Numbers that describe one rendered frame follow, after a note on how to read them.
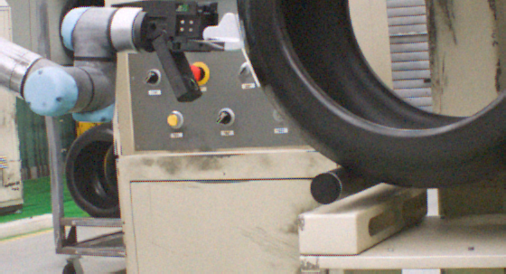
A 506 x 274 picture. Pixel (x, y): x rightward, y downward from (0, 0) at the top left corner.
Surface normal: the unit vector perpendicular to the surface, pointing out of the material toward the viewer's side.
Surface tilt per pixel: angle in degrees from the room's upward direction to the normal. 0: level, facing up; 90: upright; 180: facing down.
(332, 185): 90
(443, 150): 100
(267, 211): 90
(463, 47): 90
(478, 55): 90
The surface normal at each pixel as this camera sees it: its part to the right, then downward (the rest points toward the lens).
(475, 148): -0.36, 0.25
